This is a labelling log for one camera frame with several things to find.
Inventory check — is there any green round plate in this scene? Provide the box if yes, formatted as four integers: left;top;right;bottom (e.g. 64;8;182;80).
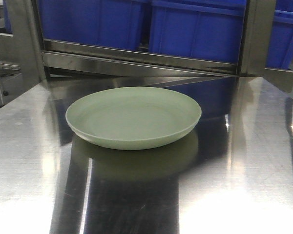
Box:
65;87;202;150

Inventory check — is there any stainless steel shelf rack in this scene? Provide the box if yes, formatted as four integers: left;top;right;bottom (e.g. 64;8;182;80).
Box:
0;0;293;92

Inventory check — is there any blue plastic bin left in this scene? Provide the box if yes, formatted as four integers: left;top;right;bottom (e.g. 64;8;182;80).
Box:
38;0;149;50

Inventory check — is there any blue plastic bin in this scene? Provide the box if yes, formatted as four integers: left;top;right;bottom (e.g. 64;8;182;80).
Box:
148;0;246;63
38;0;149;50
266;0;293;69

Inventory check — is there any blue plastic bin middle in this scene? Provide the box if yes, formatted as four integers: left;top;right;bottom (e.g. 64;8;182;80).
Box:
148;0;246;63

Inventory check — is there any blue bin far left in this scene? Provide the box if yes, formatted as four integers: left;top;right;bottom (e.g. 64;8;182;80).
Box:
2;0;13;34

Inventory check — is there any blue plastic bin right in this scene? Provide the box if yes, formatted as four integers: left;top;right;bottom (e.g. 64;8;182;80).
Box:
266;0;293;69

